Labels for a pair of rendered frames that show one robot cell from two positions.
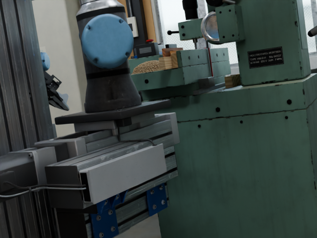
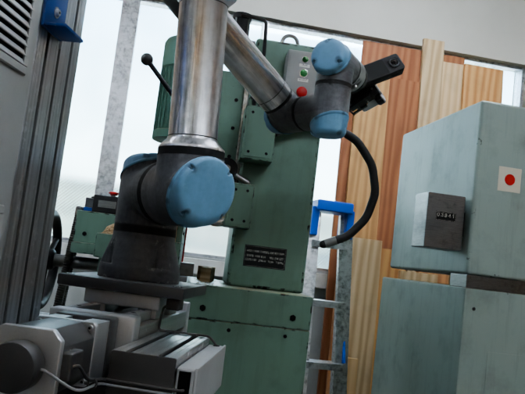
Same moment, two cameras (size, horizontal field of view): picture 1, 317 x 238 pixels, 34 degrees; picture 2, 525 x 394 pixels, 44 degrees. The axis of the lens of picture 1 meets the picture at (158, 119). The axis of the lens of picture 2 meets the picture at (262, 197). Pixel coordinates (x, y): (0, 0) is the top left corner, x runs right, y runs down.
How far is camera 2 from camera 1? 56 cm
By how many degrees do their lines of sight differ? 31
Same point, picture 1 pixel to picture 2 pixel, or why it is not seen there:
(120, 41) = (220, 198)
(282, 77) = (279, 285)
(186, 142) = not seen: hidden behind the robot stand
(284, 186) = not seen: outside the picture
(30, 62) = (55, 184)
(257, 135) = (244, 351)
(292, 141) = (284, 367)
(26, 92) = (41, 225)
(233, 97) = (226, 297)
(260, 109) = (256, 320)
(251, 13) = (262, 201)
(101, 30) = (205, 177)
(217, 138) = not seen: hidden behind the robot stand
